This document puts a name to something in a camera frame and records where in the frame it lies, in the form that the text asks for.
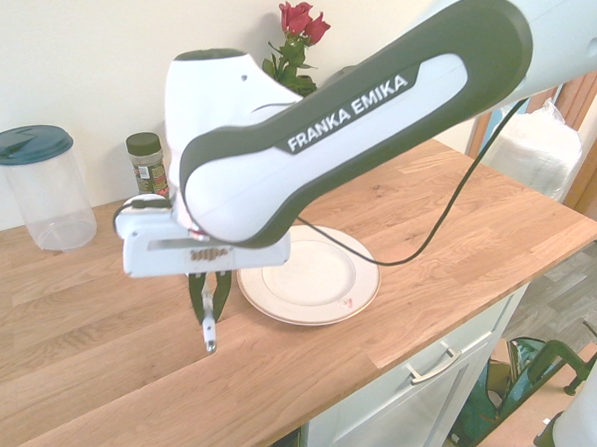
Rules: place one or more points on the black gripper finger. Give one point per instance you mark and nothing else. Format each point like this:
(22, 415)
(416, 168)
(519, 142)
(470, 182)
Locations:
(194, 293)
(225, 292)

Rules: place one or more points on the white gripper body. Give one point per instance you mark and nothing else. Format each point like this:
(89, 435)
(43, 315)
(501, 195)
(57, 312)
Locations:
(166, 261)

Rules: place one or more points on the silver fork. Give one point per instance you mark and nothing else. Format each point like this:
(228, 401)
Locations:
(208, 329)

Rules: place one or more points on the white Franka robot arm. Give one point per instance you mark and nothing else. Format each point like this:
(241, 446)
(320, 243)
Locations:
(332, 160)

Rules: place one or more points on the white plate gold rim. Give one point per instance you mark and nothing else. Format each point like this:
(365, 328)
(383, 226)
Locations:
(315, 284)

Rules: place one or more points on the spice jar dark lid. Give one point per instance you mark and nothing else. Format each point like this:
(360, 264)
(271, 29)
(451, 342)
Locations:
(148, 170)

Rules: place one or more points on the clear container teal lid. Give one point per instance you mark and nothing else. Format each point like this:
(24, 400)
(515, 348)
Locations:
(49, 195)

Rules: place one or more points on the white kitchen cabinet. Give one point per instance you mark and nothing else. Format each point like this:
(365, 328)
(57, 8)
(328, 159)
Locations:
(408, 419)

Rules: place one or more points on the red roses green leaves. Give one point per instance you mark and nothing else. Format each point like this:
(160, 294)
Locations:
(294, 18)

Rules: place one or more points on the cardboard box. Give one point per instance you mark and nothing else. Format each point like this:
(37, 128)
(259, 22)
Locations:
(498, 379)

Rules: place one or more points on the green bag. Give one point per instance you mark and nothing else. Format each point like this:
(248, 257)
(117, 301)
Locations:
(520, 385)

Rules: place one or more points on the white plastic wrapped bundle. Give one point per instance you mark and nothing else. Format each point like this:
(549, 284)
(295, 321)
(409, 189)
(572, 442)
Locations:
(532, 150)

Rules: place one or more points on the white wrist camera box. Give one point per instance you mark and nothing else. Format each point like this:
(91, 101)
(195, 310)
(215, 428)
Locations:
(128, 222)

